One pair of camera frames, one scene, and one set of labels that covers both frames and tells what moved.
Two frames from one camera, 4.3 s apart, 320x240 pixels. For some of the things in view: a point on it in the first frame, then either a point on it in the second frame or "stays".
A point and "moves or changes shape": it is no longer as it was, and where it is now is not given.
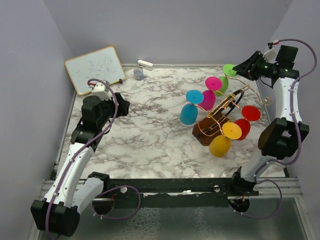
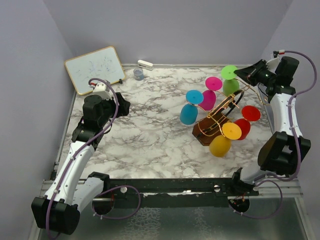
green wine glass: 228,71 moves or changes shape
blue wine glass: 188,113 stays
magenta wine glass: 213,84 stays
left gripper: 123,106 stays
